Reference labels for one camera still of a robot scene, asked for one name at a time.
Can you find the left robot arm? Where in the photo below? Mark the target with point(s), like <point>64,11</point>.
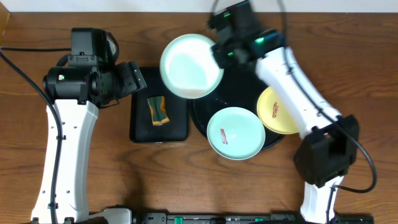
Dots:
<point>77,93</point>

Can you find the black round tray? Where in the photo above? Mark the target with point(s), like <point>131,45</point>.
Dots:
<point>237,88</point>

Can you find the black rectangular tray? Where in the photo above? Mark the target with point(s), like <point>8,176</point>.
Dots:
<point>176,108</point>

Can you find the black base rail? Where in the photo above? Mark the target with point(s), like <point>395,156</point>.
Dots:
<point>279,217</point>

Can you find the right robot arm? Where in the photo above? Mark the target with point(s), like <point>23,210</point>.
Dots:
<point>329,141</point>

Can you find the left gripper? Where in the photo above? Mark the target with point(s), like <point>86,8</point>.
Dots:
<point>133,78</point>

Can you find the mint plate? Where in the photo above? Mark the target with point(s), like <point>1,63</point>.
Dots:
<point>188,68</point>
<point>236,133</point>

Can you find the yellow plate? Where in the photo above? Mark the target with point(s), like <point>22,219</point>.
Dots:
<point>273,113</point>

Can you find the orange green sponge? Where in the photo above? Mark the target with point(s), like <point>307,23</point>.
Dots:
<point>157,109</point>

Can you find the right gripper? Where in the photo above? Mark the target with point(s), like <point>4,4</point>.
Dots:
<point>216,49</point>

